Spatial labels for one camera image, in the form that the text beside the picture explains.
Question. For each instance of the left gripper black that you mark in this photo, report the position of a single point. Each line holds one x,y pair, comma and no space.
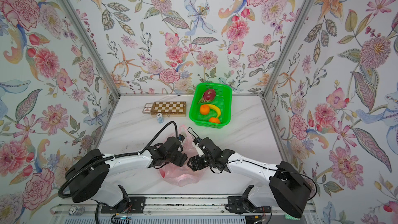
182,160

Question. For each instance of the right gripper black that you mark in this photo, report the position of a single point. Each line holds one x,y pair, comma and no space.
197,159

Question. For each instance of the orange fruit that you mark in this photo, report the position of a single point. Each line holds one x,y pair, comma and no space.
204,109
214,120

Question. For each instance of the red dragon fruit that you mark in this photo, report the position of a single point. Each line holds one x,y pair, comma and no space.
208,96

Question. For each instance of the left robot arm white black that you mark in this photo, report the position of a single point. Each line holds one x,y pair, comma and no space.
89,178

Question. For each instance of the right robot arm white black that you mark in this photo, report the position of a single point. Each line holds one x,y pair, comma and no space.
281,184

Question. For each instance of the small blue white cup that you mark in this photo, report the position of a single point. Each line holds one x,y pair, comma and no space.
160,118

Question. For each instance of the wooden chessboard box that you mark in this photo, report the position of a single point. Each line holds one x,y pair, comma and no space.
169,108

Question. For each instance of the small card box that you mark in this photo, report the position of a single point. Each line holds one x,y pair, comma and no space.
147,108

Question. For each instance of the yellow banana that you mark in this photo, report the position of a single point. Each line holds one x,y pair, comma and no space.
216,109

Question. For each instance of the green plastic basket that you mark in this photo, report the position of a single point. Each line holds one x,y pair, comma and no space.
223,100

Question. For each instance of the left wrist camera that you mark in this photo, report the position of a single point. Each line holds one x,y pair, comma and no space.
181,139

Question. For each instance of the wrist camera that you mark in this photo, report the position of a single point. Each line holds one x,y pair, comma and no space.
181,139
196,142

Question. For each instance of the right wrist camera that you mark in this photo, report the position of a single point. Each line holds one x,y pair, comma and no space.
196,142

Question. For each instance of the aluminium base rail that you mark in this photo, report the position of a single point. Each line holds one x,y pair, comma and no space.
174,205

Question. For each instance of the right aluminium corner post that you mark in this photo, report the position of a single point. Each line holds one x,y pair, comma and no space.
291,40

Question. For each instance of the aluminium corner post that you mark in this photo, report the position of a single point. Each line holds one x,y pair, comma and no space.
291,40
87,42

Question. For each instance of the left aluminium corner post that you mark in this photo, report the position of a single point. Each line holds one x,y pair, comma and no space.
87,42

